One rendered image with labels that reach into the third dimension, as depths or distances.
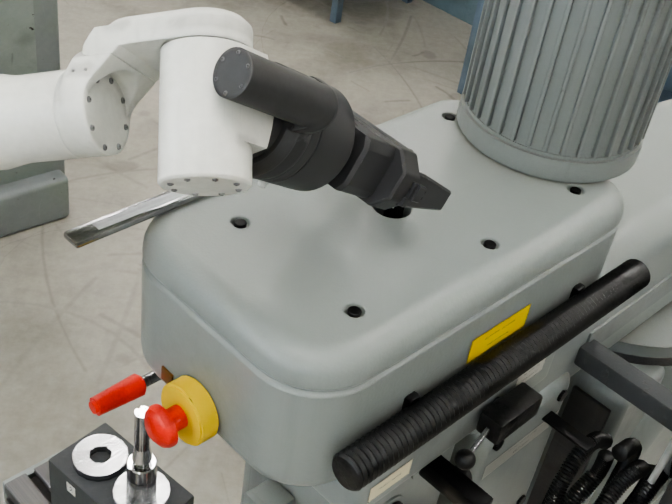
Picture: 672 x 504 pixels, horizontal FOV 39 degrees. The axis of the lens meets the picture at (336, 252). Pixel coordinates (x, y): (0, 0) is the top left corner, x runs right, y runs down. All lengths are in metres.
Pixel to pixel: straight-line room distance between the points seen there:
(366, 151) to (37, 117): 0.25
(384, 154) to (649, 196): 0.59
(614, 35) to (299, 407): 0.45
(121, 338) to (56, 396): 0.34
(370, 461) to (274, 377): 0.11
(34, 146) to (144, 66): 0.10
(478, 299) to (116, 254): 3.11
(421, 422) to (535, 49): 0.37
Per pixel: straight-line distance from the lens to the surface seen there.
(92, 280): 3.76
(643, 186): 1.32
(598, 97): 0.96
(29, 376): 3.40
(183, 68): 0.67
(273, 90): 0.64
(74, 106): 0.70
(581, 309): 0.99
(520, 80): 0.97
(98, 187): 4.26
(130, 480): 1.56
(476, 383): 0.87
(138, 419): 1.47
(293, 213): 0.88
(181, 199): 0.87
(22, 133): 0.73
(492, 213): 0.93
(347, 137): 0.74
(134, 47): 0.70
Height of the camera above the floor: 2.39
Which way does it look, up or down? 37 degrees down
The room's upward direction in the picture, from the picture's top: 10 degrees clockwise
